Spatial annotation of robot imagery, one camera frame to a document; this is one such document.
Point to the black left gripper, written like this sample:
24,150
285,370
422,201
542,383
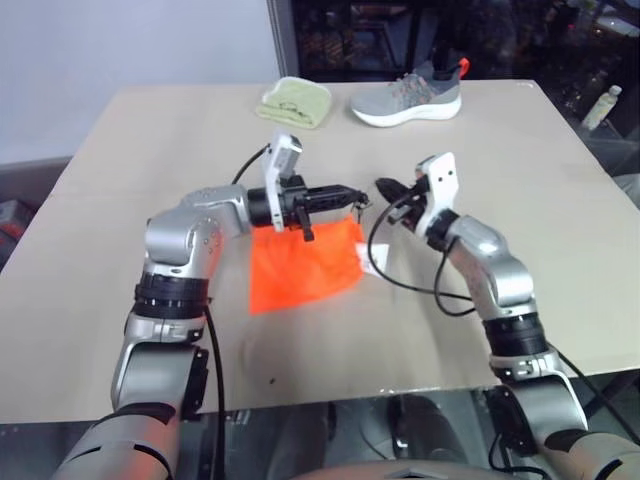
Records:
292,200

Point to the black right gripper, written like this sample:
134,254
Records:
417,200

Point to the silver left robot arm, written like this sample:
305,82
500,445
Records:
175,240

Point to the grey knit sneaker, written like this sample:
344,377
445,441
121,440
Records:
400,102

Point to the green folded towel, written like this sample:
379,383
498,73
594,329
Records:
295,102

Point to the black background shelf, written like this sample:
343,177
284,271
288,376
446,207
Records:
365,40

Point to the clear plastic bottle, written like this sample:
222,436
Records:
602,107

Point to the dark rounded shape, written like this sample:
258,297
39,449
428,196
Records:
430,430

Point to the grey robot torso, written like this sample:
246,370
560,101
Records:
410,470

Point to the red and grey box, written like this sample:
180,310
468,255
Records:
15,220

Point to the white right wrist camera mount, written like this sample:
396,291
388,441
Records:
442,185

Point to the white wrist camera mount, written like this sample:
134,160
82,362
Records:
442,185
280,160

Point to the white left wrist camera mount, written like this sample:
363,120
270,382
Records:
280,160

